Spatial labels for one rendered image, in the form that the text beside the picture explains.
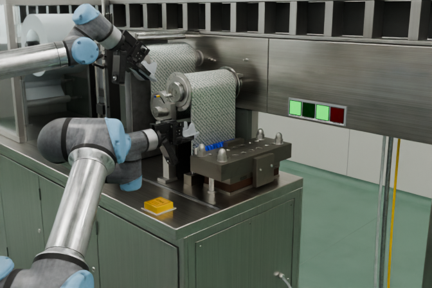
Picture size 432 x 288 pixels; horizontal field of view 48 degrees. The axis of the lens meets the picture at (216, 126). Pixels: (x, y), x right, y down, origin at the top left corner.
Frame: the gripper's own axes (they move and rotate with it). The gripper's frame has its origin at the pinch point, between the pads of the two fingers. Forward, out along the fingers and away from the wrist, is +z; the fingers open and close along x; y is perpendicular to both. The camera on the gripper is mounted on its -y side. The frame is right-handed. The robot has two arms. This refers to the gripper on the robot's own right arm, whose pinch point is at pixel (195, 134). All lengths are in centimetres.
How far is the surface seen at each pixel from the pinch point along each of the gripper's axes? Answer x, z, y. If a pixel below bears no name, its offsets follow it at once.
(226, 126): -0.2, 16.5, 0.5
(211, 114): -0.2, 8.3, 6.4
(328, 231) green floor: 39, 164, -109
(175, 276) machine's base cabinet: -22, -29, -38
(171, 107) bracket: 7.0, -5.4, 10.1
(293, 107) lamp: -23.1, 29.4, 9.5
